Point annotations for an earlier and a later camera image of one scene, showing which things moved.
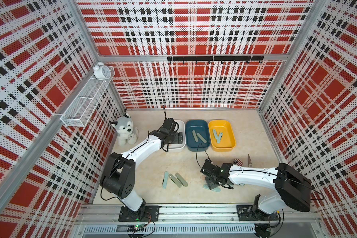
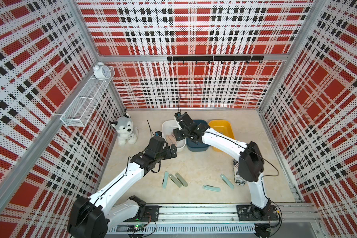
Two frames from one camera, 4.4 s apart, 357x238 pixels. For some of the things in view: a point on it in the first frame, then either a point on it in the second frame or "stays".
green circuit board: [136, 228] stays
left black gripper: [177, 139] → [173, 149]
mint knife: [165, 180] stays
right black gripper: [209, 183] → [176, 133]
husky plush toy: [126, 132] stays
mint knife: [216, 189] stays
